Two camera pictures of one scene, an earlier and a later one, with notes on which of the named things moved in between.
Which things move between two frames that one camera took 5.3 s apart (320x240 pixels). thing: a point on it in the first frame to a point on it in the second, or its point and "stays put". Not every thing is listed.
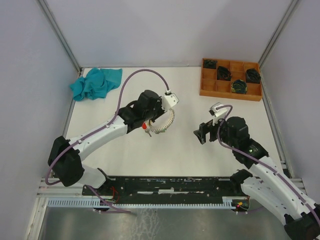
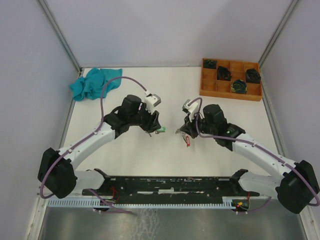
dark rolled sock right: [252, 76] stays put
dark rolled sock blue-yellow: [239, 86] stays put
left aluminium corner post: [60, 34] stays put
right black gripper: [207, 127] to [188, 127]
